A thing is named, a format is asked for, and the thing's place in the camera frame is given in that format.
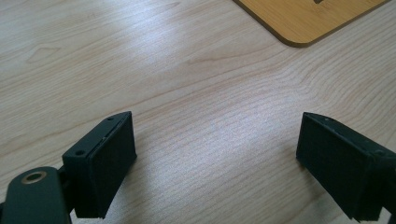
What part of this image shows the orange wooden coaster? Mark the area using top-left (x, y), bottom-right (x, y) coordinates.
top-left (232, 0), bottom-right (392, 49)

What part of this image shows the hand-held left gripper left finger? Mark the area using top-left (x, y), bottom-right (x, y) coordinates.
top-left (62, 110), bottom-right (138, 219)

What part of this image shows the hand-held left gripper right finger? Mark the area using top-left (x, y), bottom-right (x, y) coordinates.
top-left (295, 111), bottom-right (396, 223)

